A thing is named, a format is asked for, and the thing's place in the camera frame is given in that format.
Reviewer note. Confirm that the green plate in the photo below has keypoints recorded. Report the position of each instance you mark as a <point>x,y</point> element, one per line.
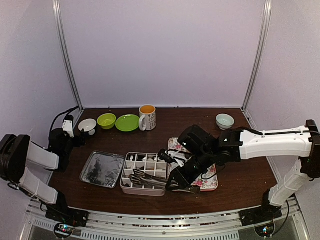
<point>127,123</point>

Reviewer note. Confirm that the metal tongs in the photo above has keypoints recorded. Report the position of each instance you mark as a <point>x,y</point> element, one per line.
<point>139,177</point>

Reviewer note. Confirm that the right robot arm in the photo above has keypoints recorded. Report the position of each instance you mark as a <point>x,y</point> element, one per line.
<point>244,143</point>

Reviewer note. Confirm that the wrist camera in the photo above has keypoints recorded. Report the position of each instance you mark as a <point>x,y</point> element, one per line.
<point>174,156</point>
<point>67,125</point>

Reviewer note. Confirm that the left aluminium frame post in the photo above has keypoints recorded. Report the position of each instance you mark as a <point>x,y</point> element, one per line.
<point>65,53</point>

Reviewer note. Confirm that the front aluminium rail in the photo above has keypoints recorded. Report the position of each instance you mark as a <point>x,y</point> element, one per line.
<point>209,226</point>

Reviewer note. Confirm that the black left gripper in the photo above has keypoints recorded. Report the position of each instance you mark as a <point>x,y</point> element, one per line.
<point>82,142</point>

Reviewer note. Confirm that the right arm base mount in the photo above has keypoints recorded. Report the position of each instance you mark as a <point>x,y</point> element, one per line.
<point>262,218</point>

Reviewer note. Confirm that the right aluminium frame post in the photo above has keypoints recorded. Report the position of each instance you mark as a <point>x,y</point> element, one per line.
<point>264,30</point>

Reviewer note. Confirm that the floral pink tray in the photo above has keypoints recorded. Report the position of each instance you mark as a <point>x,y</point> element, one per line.
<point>208,181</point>

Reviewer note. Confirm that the white mug with orange inside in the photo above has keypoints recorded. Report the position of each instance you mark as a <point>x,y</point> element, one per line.
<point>147,118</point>

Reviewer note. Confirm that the green bowl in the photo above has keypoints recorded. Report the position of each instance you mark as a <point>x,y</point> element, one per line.
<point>107,121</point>

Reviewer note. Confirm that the pink bunny tin lid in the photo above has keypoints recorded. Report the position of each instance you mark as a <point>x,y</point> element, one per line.
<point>102,169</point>

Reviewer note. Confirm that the aluminium frame post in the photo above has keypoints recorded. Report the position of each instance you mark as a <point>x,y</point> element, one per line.
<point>264,30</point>
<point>65,53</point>

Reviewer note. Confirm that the white black bowl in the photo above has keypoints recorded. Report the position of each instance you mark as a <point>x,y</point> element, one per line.
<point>88,127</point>

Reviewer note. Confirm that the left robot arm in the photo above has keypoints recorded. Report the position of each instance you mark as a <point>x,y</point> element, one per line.
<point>19,152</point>

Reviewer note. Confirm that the pale blue ceramic bowl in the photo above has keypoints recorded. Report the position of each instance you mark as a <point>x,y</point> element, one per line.
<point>224,121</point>

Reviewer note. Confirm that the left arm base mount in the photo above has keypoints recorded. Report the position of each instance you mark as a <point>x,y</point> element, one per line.
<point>67,218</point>

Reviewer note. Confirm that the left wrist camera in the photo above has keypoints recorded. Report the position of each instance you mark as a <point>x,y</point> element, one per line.
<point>67,125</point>

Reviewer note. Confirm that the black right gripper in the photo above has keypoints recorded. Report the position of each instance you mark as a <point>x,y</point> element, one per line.
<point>183,180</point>

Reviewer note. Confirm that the pink tin box with dividers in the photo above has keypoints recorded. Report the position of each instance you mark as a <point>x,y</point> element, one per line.
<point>157,168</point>

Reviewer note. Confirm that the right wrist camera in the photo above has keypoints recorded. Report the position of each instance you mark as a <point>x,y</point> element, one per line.
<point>174,156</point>

